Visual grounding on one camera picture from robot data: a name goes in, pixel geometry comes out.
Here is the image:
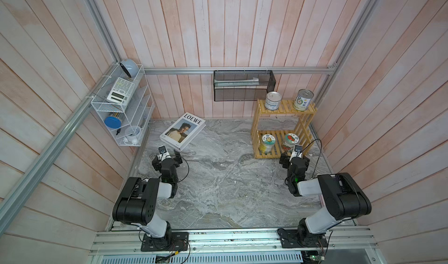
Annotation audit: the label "tomato lid seed jar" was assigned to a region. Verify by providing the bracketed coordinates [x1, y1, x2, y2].
[282, 133, 299, 153]

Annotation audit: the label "bamboo two-tier shelf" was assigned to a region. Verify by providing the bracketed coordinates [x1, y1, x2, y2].
[251, 99, 317, 159]

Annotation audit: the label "sunflower lid seed jar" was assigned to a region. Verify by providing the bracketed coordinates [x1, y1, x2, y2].
[259, 134, 276, 154]

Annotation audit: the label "purple label tin can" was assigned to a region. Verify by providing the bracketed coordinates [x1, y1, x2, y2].
[293, 89, 314, 111]

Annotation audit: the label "silver tin can barcode label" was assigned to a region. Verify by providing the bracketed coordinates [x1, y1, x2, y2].
[264, 91, 282, 111]

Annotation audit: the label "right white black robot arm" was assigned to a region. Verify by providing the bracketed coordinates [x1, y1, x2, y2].
[277, 153, 372, 248]

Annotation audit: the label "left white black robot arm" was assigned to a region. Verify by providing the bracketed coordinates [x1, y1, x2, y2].
[112, 152, 183, 250]

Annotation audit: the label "LOEWE magazine book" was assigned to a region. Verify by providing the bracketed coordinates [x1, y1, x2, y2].
[160, 112, 206, 151]

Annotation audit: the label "blue lid pencil tube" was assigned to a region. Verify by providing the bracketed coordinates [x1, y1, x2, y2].
[104, 112, 124, 129]

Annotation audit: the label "white desk calculator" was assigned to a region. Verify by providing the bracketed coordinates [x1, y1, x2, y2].
[107, 77, 136, 106]

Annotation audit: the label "papers in mesh basket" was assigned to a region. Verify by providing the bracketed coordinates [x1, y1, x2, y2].
[213, 78, 260, 88]

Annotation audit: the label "light blue round fan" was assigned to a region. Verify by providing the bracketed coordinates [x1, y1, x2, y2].
[119, 59, 140, 79]

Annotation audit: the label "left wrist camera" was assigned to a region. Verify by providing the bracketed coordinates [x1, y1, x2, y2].
[157, 146, 172, 161]

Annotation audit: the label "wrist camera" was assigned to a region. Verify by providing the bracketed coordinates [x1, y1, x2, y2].
[290, 144, 303, 160]
[157, 146, 172, 161]

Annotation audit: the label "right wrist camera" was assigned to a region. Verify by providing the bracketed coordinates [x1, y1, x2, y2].
[290, 144, 303, 160]

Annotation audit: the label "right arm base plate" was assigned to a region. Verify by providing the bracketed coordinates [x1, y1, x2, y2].
[277, 227, 328, 249]

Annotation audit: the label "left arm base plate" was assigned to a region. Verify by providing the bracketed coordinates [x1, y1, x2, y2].
[141, 232, 189, 252]

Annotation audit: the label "white wire wall rack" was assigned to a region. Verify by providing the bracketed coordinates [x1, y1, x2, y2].
[91, 63, 155, 147]

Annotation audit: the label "aluminium front rail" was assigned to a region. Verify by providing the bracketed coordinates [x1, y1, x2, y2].
[87, 225, 386, 264]

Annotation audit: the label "black mesh wall basket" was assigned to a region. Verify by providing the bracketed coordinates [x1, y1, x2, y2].
[213, 70, 277, 102]

